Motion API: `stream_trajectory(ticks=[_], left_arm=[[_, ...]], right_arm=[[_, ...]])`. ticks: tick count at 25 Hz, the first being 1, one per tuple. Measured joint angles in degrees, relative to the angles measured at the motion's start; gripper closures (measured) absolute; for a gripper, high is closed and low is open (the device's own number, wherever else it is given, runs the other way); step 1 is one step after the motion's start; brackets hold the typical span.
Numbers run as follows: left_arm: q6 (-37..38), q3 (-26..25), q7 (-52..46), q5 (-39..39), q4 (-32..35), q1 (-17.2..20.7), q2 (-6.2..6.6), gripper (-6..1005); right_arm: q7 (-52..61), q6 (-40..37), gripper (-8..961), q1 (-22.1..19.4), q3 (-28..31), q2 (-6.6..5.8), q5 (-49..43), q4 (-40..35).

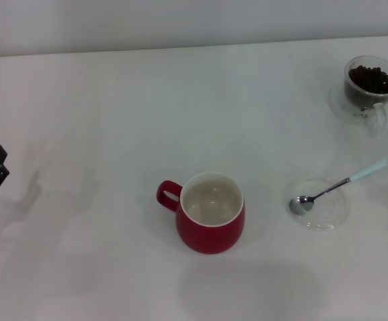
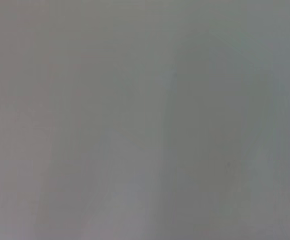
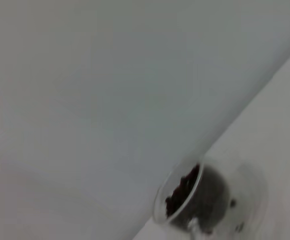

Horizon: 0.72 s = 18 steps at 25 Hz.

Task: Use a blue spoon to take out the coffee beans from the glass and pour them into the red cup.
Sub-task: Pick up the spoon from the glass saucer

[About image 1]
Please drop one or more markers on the red ceramic mug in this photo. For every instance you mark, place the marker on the red ceramic mug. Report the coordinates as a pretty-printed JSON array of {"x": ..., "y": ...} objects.
[{"x": 210, "y": 237}]

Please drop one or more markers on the clear glass dish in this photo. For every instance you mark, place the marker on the clear glass dish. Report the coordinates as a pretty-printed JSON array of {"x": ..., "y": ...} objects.
[{"x": 327, "y": 214}]

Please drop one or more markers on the coffee bean pile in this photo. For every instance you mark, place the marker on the coffee bean pile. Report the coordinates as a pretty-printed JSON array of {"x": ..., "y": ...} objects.
[{"x": 371, "y": 78}]

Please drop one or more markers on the clear glass saucer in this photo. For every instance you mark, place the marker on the clear glass saucer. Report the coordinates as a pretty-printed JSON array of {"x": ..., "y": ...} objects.
[{"x": 338, "y": 103}]

